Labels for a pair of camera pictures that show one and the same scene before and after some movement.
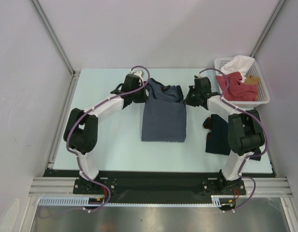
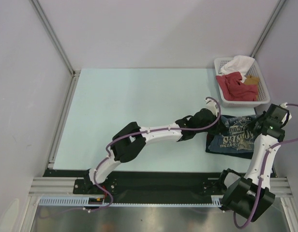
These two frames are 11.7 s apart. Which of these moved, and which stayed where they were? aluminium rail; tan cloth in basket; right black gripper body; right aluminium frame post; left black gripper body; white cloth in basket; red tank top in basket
Moved: left black gripper body; right black gripper body
Stayed: tan cloth in basket; red tank top in basket; white cloth in basket; right aluminium frame post; aluminium rail
